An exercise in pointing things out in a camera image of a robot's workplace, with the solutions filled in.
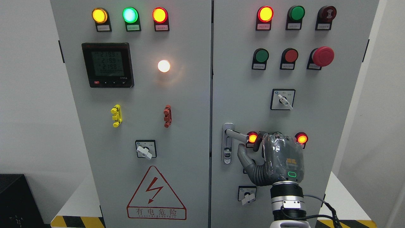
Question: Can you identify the red electric hazard warning sign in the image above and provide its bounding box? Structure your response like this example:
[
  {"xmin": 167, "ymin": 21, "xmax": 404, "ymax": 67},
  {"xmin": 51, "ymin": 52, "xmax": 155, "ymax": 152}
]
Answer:
[{"xmin": 126, "ymin": 166, "xmax": 187, "ymax": 220}]

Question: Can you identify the red emergency stop button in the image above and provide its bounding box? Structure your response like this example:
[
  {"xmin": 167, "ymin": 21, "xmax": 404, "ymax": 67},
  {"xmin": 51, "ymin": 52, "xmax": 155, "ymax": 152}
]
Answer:
[{"xmin": 307, "ymin": 46, "xmax": 335, "ymax": 71}]

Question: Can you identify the yellow terminal connector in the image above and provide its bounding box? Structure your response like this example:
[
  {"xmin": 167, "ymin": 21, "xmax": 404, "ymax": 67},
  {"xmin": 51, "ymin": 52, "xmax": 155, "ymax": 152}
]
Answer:
[{"xmin": 110, "ymin": 104, "xmax": 123, "ymax": 128}]

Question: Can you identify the red lit indicator light left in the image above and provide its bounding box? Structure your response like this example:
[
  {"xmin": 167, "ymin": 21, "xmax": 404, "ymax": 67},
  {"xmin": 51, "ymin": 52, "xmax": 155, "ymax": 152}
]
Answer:
[{"xmin": 152, "ymin": 6, "xmax": 170, "ymax": 32}]

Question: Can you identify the red terminal connector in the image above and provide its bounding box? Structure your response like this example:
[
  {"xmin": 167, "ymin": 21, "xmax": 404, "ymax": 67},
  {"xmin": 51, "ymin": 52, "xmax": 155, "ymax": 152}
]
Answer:
[{"xmin": 163, "ymin": 105, "xmax": 172, "ymax": 128}]

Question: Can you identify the red lit light middle left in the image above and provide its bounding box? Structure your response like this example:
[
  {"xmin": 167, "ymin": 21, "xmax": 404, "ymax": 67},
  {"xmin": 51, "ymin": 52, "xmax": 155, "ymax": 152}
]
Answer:
[{"xmin": 246, "ymin": 131, "xmax": 259, "ymax": 148}]

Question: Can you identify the white lit indicator light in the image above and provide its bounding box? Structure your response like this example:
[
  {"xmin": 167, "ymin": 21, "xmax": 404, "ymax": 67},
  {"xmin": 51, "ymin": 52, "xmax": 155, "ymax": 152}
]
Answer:
[{"xmin": 157, "ymin": 59, "xmax": 171, "ymax": 73}]

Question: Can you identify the white platform hazard striped base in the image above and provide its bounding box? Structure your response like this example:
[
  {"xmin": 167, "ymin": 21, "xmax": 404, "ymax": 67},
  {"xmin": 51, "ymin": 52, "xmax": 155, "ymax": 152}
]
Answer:
[{"xmin": 49, "ymin": 172, "xmax": 377, "ymax": 228}]

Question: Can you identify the grey cabinet door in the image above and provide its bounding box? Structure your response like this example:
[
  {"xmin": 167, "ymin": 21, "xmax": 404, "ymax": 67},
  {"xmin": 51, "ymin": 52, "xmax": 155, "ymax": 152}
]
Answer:
[
  {"xmin": 211, "ymin": 0, "xmax": 379, "ymax": 228},
  {"xmin": 51, "ymin": 0, "xmax": 211, "ymax": 228}
]

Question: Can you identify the lower white selector switch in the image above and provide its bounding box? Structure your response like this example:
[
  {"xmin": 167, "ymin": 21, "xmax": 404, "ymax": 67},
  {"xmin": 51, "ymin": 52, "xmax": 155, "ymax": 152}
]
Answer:
[{"xmin": 237, "ymin": 185, "xmax": 257, "ymax": 206}]

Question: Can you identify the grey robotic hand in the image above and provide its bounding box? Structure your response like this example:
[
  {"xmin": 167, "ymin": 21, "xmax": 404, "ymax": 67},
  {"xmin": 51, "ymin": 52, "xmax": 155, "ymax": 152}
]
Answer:
[{"xmin": 237, "ymin": 131, "xmax": 305, "ymax": 186}]

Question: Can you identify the black digital power meter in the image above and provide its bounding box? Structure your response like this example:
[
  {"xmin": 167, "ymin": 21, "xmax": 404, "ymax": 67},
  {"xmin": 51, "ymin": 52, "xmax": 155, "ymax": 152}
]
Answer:
[{"xmin": 81, "ymin": 43, "xmax": 134, "ymax": 88}]

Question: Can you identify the left door selector switch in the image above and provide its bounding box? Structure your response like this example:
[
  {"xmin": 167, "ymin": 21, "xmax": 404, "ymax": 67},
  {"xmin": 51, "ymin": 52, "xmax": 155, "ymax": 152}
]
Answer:
[{"xmin": 135, "ymin": 140, "xmax": 157, "ymax": 160}]

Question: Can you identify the right grey cabinet door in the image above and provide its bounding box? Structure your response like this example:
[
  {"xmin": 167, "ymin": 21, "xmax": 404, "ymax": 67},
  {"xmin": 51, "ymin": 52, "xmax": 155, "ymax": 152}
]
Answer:
[{"xmin": 211, "ymin": 0, "xmax": 379, "ymax": 228}]

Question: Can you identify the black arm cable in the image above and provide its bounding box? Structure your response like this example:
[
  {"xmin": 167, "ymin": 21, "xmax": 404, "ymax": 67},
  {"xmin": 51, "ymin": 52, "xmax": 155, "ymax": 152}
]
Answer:
[{"xmin": 302, "ymin": 194, "xmax": 343, "ymax": 228}]

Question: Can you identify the left grey cabinet door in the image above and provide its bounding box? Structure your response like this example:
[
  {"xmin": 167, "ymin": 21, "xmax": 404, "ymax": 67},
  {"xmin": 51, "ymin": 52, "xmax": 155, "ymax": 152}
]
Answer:
[{"xmin": 51, "ymin": 0, "xmax": 211, "ymax": 228}]

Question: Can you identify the black box lower left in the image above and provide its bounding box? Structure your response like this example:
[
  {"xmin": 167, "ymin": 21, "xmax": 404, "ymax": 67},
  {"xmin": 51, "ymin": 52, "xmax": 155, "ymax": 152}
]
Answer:
[{"xmin": 0, "ymin": 174, "xmax": 46, "ymax": 228}]

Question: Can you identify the red lit light top right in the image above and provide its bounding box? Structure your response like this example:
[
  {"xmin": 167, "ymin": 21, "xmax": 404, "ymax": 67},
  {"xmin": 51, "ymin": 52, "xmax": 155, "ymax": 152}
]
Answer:
[{"xmin": 256, "ymin": 6, "xmax": 274, "ymax": 31}]

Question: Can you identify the red push button upper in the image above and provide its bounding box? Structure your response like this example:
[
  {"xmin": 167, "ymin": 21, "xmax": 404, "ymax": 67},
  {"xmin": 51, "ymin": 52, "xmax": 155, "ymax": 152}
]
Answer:
[{"xmin": 279, "ymin": 48, "xmax": 299, "ymax": 70}]

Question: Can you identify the red lit light middle right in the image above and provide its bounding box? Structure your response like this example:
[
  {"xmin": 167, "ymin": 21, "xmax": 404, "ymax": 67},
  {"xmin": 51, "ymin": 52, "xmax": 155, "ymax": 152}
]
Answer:
[{"xmin": 295, "ymin": 132, "xmax": 309, "ymax": 149}]

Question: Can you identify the upper right selector switch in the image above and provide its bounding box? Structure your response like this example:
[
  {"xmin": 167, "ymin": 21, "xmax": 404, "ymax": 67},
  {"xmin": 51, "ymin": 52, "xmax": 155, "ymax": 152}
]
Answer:
[{"xmin": 270, "ymin": 89, "xmax": 296, "ymax": 110}]

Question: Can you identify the green push button upper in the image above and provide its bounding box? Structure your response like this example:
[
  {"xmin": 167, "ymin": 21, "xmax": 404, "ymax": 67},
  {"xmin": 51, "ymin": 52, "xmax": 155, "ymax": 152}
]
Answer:
[{"xmin": 251, "ymin": 48, "xmax": 269, "ymax": 70}]

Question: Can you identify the silver door handle lock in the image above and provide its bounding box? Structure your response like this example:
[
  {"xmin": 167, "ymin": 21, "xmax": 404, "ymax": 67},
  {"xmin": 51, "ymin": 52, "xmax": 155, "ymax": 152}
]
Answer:
[{"xmin": 221, "ymin": 123, "xmax": 249, "ymax": 165}]

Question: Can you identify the yellow indicator light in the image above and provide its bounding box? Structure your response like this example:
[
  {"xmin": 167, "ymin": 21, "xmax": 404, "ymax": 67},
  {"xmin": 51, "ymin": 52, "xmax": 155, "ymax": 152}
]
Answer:
[{"xmin": 92, "ymin": 7, "xmax": 112, "ymax": 32}]

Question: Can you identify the green lit indicator light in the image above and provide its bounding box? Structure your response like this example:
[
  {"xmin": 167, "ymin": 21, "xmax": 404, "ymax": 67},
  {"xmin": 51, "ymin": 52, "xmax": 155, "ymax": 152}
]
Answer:
[{"xmin": 122, "ymin": 7, "xmax": 141, "ymax": 32}]

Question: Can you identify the dark red buzzer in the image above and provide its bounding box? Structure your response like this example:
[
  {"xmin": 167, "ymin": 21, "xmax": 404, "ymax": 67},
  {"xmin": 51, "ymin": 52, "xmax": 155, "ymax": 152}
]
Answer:
[{"xmin": 315, "ymin": 6, "xmax": 337, "ymax": 30}]

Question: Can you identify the green indicator top right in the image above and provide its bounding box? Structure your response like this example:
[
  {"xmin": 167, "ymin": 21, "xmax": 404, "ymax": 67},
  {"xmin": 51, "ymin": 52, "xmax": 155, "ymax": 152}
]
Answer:
[{"xmin": 285, "ymin": 5, "xmax": 305, "ymax": 30}]

